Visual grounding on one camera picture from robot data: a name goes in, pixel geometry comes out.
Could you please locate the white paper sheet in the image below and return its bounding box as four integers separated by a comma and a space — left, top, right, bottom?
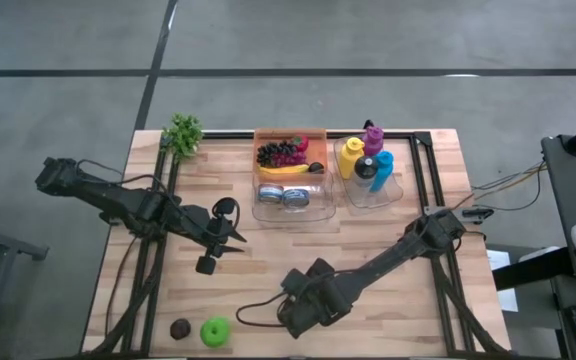
485, 248, 520, 314

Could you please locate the black aluminium table frame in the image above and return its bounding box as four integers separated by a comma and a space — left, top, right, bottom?
82, 130, 514, 359

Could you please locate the tuna can red blue label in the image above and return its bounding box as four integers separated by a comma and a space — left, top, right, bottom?
257, 183, 285, 205

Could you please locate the red toy grape bunch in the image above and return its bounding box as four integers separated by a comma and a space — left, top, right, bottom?
272, 151, 309, 168

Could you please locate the yellow and black cable bundle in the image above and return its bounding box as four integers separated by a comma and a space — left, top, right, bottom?
470, 159, 549, 212

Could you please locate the green plant white pot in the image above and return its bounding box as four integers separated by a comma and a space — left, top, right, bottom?
160, 113, 205, 166

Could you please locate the purple plastic sports bottle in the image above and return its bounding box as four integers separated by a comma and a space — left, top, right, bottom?
360, 125, 386, 158

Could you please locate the yellow plastic sports bottle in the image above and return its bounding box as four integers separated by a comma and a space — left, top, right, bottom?
338, 136, 366, 180

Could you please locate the green toy apple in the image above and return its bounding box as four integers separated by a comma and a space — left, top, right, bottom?
199, 316, 232, 349

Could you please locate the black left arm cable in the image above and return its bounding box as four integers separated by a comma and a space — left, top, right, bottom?
75, 158, 242, 239

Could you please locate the yellow toy banana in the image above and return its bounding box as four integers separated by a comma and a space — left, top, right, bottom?
257, 162, 312, 177

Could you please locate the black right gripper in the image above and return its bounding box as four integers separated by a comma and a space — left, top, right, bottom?
276, 257, 369, 340

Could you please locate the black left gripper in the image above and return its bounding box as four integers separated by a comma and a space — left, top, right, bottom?
182, 196, 248, 277

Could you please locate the dark grey cart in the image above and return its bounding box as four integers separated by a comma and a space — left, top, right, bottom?
540, 133, 576, 360

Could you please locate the blue plastic sports bottle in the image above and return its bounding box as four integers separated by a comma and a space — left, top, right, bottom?
369, 150, 396, 194

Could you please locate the black toy grape bunch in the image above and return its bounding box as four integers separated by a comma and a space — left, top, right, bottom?
256, 140, 298, 168

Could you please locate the clear bottle black cap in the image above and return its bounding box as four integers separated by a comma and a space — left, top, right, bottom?
351, 154, 381, 194

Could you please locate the orange plastic bin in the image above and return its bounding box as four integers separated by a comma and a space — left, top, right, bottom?
252, 127, 331, 188

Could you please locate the clear plastic bin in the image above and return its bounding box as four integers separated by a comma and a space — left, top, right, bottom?
251, 169, 337, 224
331, 134, 405, 211

